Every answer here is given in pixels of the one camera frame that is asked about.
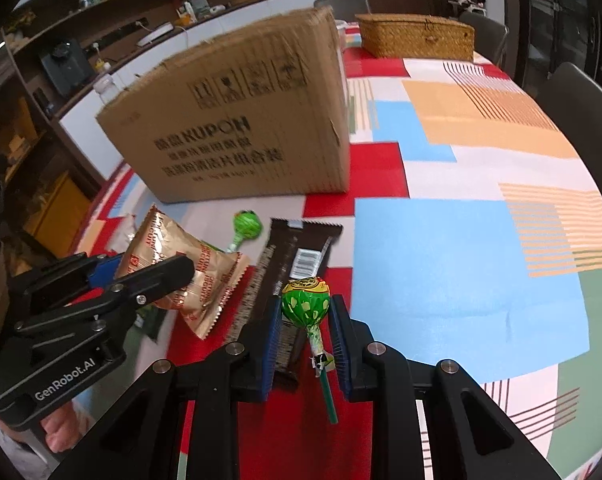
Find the gold snack packet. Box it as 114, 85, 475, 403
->
115, 203, 252, 341

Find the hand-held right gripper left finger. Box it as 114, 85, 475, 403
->
48, 296, 284, 480

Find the white rack with clothes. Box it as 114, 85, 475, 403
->
443, 0, 489, 18

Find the person's left hand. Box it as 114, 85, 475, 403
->
42, 399, 96, 457

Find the black countertop appliance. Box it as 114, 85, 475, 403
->
40, 39, 94, 97

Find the wooden wall shelf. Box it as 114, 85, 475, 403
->
1, 0, 186, 58

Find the white round flat appliance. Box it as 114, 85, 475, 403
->
133, 22, 176, 47

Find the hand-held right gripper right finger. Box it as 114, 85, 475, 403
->
329, 294, 564, 480

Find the pink drink bottle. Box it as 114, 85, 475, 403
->
92, 72, 119, 108

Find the grey dining chair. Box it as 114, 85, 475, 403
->
313, 0, 370, 23
458, 11, 510, 68
533, 62, 602, 201

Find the green lollipop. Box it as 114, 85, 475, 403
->
224, 210, 264, 253
280, 276, 340, 425

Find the black framed glass door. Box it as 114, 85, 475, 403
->
516, 0, 602, 106

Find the woven lidded basket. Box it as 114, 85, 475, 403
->
355, 12, 476, 62

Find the yellow storage bin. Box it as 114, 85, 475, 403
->
31, 172, 92, 256

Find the dark chocolate bar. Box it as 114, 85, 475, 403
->
233, 217, 344, 391

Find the brown cardboard box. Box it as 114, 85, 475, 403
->
95, 6, 352, 204

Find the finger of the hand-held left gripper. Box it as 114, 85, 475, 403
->
15, 254, 195, 337
8, 252, 125, 322

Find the colourful patchwork tablecloth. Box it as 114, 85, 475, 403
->
66, 22, 602, 480

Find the dark green snack packet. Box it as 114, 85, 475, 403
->
136, 305, 169, 343

